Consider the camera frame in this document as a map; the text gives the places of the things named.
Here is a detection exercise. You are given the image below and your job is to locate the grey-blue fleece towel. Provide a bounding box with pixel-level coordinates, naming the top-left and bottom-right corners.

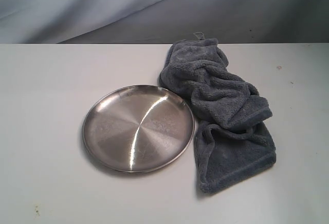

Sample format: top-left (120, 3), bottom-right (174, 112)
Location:
top-left (159, 38), bottom-right (276, 194)

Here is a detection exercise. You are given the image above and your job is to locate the round stainless steel plate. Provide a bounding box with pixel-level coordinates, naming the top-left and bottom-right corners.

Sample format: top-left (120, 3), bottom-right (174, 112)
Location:
top-left (81, 85), bottom-right (195, 173)

